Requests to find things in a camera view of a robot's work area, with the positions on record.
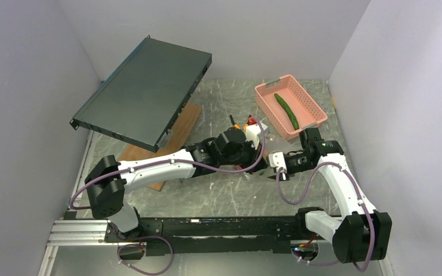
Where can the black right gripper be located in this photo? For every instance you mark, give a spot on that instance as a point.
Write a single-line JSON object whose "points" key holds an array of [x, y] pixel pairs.
{"points": [[285, 176]]}

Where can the green fake cucumber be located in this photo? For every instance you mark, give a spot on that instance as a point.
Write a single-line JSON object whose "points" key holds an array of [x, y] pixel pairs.
{"points": [[287, 110]]}

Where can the clear zip top bag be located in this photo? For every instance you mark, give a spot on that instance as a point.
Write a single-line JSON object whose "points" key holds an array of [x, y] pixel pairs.
{"points": [[258, 156]]}

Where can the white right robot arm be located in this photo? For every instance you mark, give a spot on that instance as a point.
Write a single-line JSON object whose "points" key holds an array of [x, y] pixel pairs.
{"points": [[362, 233]]}

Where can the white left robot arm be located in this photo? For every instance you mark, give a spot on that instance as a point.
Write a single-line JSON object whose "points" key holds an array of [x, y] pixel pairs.
{"points": [[110, 180]]}

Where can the pink plastic basket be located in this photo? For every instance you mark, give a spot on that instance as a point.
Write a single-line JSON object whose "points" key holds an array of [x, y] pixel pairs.
{"points": [[308, 113]]}

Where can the wooden base board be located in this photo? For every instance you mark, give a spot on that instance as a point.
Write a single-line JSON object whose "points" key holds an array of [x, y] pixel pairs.
{"points": [[174, 140]]}

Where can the dark rack server chassis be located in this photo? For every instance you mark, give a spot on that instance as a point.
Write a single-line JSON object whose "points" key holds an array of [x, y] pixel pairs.
{"points": [[143, 97]]}

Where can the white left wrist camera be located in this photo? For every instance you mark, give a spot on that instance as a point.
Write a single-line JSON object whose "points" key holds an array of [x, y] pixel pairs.
{"points": [[253, 131]]}

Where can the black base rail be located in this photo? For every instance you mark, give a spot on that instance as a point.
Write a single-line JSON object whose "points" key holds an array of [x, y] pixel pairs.
{"points": [[184, 235]]}

